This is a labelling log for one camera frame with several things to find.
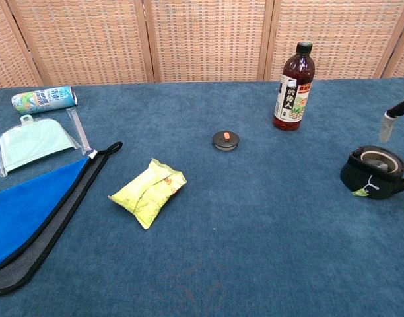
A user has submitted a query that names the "tea bag with green tag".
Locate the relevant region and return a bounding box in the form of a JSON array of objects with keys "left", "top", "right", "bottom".
[{"left": 351, "top": 158, "right": 390, "bottom": 199}]

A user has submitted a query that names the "brown tea bottle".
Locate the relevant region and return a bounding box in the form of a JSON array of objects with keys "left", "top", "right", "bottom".
[{"left": 272, "top": 41, "right": 316, "bottom": 132}]

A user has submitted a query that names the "black teapot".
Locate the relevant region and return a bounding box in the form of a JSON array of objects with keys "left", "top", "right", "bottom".
[{"left": 339, "top": 145, "right": 404, "bottom": 201}]

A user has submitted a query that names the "light green packaged dustpan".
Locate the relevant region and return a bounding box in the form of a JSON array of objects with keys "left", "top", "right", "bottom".
[{"left": 0, "top": 114, "right": 81, "bottom": 178}]

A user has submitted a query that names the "black lid with orange knob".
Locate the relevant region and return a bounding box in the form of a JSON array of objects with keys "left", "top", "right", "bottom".
[{"left": 211, "top": 130, "right": 240, "bottom": 153}]

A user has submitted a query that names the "yellow green tissue pack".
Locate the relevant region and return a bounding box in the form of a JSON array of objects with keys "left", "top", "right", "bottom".
[{"left": 108, "top": 158, "right": 187, "bottom": 230}]

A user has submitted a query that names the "blue table mat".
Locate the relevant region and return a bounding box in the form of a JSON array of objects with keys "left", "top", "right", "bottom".
[{"left": 0, "top": 77, "right": 404, "bottom": 317}]

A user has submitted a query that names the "wood rattan folding screen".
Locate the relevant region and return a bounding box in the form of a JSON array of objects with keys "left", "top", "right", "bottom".
[{"left": 0, "top": 0, "right": 404, "bottom": 90}]

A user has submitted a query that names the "clear wrapped straw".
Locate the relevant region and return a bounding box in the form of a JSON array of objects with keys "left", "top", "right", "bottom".
[{"left": 65, "top": 108, "right": 98, "bottom": 157}]

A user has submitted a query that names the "light blue drink can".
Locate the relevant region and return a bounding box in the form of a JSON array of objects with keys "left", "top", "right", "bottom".
[{"left": 11, "top": 85, "right": 79, "bottom": 116}]

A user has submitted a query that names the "blue and grey cloth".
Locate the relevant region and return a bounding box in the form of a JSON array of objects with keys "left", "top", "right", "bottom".
[{"left": 0, "top": 141, "right": 123, "bottom": 297}]

